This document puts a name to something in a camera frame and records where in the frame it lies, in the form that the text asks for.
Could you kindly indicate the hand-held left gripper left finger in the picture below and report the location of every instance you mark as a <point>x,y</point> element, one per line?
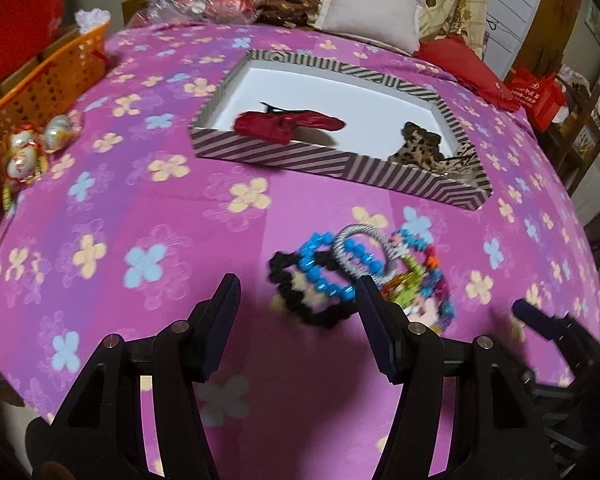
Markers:
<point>224,310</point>

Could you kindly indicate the brown spotted hair scrunchie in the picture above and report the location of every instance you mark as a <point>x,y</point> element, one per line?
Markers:
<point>420,140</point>

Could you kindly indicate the foil wrapped egg ornament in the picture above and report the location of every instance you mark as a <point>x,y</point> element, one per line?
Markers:
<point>22,141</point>
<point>59,132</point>
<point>24,166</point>

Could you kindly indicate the striped cardboard box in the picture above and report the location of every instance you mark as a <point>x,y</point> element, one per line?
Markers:
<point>330,90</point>

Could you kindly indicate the red bow hair clip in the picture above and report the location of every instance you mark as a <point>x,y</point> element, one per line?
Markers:
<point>275,125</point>

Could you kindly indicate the red frilled cushion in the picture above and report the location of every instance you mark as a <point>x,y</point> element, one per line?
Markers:
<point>460,67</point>

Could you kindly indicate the beige pillow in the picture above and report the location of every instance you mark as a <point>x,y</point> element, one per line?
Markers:
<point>367,12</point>

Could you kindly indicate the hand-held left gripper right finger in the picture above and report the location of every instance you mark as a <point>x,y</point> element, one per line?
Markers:
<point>372,320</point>

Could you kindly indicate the leopard ribbon hair bow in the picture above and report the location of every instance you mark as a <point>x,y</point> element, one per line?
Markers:
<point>455,165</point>

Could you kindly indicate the black hair scrunchie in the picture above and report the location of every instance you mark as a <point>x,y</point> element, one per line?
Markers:
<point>320,312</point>

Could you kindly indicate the orange plastic basket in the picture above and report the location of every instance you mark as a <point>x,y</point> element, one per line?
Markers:
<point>55,80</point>

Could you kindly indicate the red shopping bag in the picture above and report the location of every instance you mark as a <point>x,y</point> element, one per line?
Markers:
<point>537,97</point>

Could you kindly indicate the clear plastic bag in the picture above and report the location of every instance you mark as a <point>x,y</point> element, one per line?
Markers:
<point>195,0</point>

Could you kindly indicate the red paper bag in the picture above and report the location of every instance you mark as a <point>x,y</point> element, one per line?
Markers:
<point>25,20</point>

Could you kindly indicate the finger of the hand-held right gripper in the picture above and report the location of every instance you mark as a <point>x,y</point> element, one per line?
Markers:
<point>530,312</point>

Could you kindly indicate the white crocheted cloth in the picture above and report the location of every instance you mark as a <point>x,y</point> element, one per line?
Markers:
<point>92,19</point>

